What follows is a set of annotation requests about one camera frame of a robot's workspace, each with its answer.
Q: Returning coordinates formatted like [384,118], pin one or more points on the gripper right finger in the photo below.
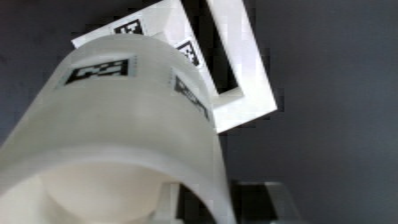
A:
[264,203]

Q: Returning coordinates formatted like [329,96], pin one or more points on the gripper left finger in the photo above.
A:
[166,212]

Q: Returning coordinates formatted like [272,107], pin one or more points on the white lamp shade cone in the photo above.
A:
[114,136]

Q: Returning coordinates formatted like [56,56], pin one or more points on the white L-shaped wall fence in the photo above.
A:
[232,63]

